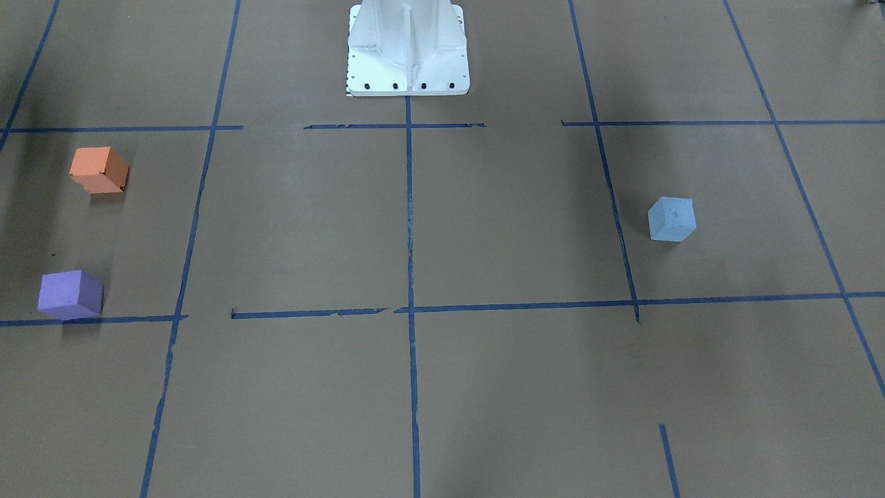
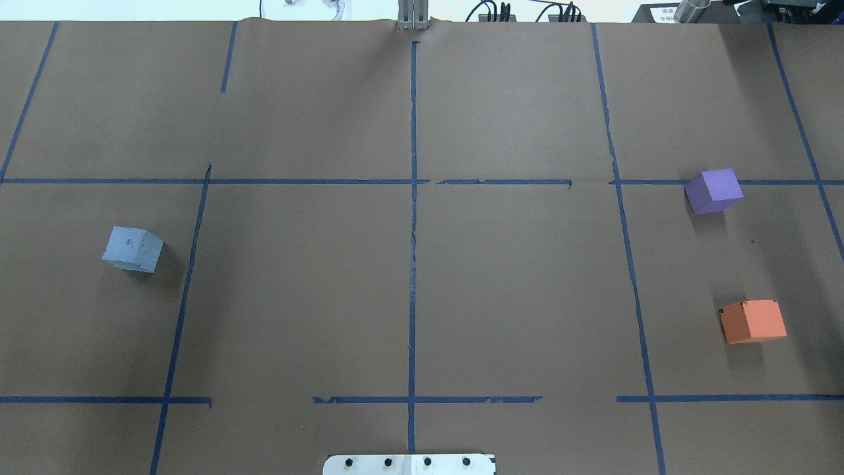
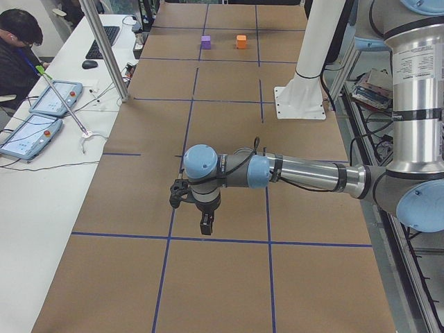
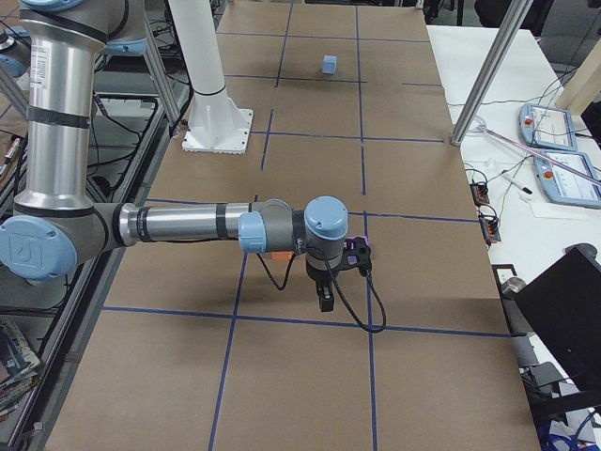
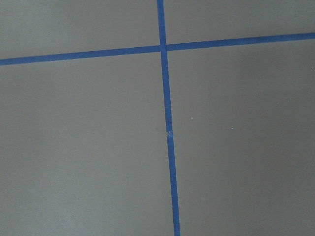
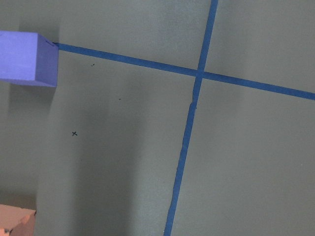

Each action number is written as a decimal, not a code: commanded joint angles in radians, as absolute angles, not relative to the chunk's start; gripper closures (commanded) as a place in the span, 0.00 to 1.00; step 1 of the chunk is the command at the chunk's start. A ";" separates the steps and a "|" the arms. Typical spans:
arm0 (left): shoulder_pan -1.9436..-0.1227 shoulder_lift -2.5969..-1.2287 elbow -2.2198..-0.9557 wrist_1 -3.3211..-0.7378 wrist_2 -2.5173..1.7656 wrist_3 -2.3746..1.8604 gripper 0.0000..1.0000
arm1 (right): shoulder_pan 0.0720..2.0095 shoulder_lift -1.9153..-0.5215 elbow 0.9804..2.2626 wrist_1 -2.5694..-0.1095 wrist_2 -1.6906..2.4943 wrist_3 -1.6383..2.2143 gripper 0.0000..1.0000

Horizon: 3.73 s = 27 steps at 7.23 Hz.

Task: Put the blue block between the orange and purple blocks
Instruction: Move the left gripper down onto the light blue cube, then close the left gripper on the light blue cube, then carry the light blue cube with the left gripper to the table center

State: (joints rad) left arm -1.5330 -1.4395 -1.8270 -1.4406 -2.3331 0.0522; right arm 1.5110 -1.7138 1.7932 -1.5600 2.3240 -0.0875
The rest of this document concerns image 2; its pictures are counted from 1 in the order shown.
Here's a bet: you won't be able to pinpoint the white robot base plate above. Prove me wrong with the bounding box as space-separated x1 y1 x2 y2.
322 453 497 474

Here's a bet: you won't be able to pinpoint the orange foam block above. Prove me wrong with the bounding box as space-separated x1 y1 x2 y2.
719 300 787 344

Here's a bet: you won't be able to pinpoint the silver metal cup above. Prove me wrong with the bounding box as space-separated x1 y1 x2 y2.
673 0 711 24

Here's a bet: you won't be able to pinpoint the aluminium frame post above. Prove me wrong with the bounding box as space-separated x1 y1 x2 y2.
397 0 430 30

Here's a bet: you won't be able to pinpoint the brown paper table cover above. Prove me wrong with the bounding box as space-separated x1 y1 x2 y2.
2 18 842 474

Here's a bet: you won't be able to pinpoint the purple foam block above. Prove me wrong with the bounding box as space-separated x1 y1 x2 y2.
684 168 744 214

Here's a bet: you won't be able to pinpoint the light blue foam block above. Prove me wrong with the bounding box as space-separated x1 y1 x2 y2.
102 226 165 274

